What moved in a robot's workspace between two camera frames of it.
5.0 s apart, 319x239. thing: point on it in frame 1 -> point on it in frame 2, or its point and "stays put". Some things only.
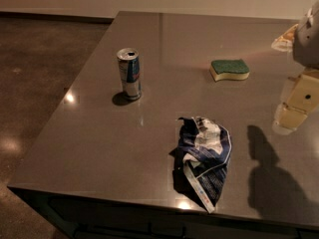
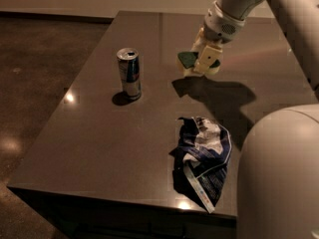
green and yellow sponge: x=229 y=70 -> x=186 y=62
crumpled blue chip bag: x=200 y=160 stays put
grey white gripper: x=307 y=42 -> x=219 y=26
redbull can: x=130 y=67 stays put
